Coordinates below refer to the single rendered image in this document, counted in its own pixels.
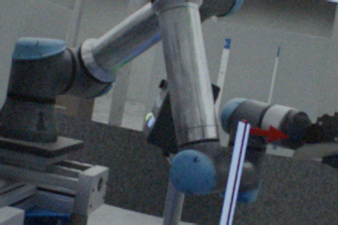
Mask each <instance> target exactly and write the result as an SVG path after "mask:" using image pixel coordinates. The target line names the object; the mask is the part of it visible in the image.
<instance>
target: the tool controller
mask: <svg viewBox="0 0 338 225"><path fill-rule="evenodd" d="M210 86H211V91H212V95H213V99H214V104H215V103H216V101H217V99H218V97H219V92H220V91H221V88H220V87H219V86H217V85H214V84H212V83H211V84H210ZM158 88H160V89H161V92H160V94H161V93H163V94H162V95H161V98H160V100H159V102H158V104H157V106H156V108H155V106H154V107H153V109H152V111H151V113H152V114H153V115H154V118H155V121H154V123H153V125H152V127H151V128H149V124H148V122H147V121H146V124H145V126H144V128H143V132H144V135H145V138H146V142H147V143H149V144H151V145H153V146H155V147H157V148H159V149H161V151H162V152H163V153H162V155H163V156H166V157H168V158H169V156H170V154H171V153H172V154H177V153H179V151H178V146H177V138H176V133H175V128H174V119H173V113H172V109H171V95H170V91H169V85H168V80H167V78H166V79H161V81H160V83H159V85H158ZM160 94H159V95H158V97H157V99H156V101H155V105H156V103H157V101H158V98H159V96H160ZM154 108H155V110H154Z"/></svg>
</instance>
